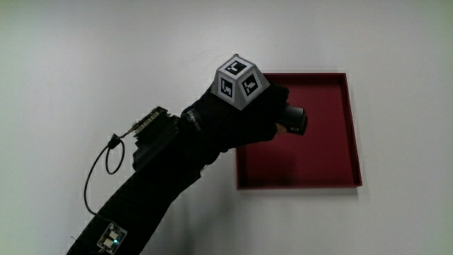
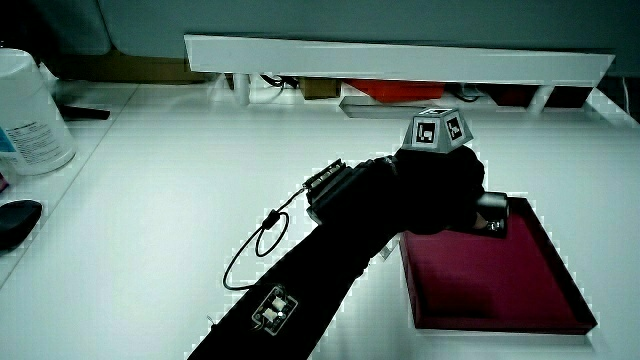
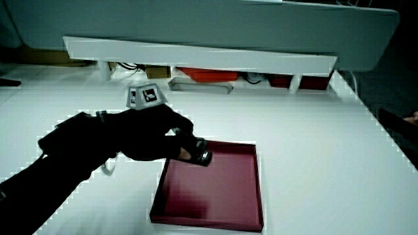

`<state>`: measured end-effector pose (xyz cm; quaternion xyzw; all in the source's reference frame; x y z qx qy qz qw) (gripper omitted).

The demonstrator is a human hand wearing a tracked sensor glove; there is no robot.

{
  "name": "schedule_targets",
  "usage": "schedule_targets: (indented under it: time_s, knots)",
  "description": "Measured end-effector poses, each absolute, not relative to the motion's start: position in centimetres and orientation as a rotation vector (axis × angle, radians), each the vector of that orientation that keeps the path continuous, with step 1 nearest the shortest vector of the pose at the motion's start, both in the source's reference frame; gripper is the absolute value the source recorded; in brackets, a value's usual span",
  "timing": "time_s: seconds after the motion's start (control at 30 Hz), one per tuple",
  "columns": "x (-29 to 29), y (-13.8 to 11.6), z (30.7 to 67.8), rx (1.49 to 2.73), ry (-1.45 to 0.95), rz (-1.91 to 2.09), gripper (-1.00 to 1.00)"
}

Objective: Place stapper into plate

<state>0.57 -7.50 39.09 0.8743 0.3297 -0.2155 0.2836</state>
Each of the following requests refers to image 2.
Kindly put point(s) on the person's right hand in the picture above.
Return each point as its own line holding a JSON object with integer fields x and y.
{"x": 430, "y": 195}

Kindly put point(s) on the dark red square plate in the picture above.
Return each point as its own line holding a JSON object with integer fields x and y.
{"x": 480, "y": 280}

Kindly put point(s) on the person's right forearm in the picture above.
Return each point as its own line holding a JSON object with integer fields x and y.
{"x": 320, "y": 270}

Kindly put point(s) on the orange box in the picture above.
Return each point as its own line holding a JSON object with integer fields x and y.
{"x": 400, "y": 90}

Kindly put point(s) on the white desk shelf riser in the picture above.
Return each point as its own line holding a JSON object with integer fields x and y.
{"x": 390, "y": 60}

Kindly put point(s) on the small cardboard box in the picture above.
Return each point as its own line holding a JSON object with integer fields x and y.
{"x": 319, "y": 88}

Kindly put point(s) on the small circuit board patch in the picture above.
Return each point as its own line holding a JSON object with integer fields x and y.
{"x": 274, "y": 310}

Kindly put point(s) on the brown cardboard panel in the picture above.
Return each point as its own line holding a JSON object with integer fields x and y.
{"x": 125, "y": 67}

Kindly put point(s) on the white wipes canister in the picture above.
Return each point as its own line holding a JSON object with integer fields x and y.
{"x": 30, "y": 115}

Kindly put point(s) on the black computer mouse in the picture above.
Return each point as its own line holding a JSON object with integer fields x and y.
{"x": 15, "y": 222}

